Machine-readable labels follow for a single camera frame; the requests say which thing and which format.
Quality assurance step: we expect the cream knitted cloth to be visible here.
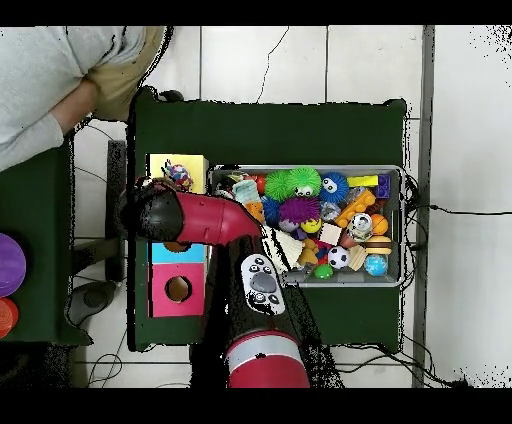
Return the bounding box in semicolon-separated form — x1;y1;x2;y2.
261;225;305;274

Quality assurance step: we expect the white cloth with coloured dots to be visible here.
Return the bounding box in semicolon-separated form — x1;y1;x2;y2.
161;159;195;192

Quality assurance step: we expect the wooden box with three holes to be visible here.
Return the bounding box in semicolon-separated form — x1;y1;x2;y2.
145;153;211;319

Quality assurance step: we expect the silver mesh bin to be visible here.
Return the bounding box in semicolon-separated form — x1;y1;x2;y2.
206;163;406;289

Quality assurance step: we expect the orange plastic building block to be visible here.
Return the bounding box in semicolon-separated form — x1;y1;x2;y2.
244;201;266;224

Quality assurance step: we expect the light blue knitted cloth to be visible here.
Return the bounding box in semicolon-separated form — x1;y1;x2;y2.
231;179;263;205

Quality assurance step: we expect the purple spiky toy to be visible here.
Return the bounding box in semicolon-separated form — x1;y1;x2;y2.
278;196;321;224

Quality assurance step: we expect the large green spiky ball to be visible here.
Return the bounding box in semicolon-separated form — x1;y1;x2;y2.
286;166;322;198

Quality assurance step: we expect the dark green table cloth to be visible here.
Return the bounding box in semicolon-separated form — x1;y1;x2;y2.
126;85;409;353
0;133;93;347

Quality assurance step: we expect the blue spiky ball with eyes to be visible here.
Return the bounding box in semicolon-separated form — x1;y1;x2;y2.
319;171;350;204

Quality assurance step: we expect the small soccer ball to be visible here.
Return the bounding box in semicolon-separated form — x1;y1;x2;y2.
327;245;351;270

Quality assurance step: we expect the long orange building block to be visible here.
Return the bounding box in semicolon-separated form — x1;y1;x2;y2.
334;189;377;228

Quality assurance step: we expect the silver drink can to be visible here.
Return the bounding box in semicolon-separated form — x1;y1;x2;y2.
346;212;374;243

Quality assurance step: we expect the orange toy basketball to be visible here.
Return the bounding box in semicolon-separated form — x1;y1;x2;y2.
370;213;389;236

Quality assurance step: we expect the black stand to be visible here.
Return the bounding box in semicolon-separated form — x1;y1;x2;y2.
65;139;128;327

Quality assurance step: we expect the purple bowl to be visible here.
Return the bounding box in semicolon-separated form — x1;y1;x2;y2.
0;232;27;298

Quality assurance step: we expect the person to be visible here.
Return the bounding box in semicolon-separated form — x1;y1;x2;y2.
0;25;185;173

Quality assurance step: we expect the orange ribbed disc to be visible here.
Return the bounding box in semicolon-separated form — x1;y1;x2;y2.
0;297;20;340

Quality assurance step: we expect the black cable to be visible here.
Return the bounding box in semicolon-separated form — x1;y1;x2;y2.
429;204;512;216

